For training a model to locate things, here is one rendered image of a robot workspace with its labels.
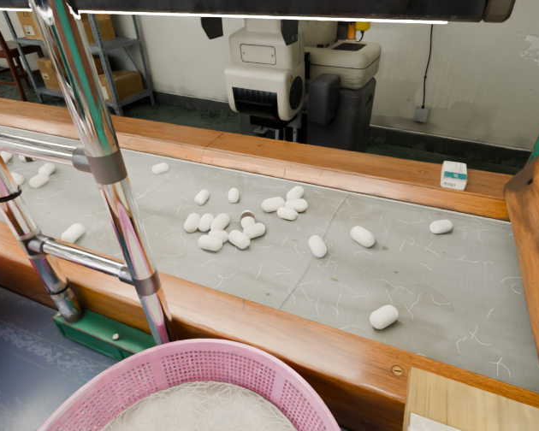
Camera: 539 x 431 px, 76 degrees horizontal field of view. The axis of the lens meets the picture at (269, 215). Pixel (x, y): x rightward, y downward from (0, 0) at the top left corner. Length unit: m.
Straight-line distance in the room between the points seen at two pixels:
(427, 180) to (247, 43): 0.73
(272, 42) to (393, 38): 1.43
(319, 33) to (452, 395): 1.24
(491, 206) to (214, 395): 0.49
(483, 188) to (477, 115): 1.88
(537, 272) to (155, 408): 0.40
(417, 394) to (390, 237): 0.26
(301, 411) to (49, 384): 0.31
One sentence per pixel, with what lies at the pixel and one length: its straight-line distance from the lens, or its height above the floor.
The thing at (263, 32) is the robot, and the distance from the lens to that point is 1.18.
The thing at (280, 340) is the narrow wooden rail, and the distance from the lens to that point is 0.37.
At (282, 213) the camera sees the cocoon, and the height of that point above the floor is 0.75.
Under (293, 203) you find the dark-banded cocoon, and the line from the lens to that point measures 0.56.
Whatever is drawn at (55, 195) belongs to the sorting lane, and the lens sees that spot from 0.74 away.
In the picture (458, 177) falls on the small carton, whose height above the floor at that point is 0.78.
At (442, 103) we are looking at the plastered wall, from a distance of 2.52.
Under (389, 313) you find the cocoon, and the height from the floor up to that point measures 0.76.
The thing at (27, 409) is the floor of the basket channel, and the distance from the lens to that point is 0.52.
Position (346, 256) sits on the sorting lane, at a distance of 0.50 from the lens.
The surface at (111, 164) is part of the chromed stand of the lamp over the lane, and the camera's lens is 0.27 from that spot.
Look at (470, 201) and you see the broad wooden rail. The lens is 0.64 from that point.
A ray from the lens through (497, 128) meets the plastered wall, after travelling 2.57.
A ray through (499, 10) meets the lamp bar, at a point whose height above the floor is 1.05.
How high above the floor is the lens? 1.08
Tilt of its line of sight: 36 degrees down
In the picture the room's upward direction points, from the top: 2 degrees counter-clockwise
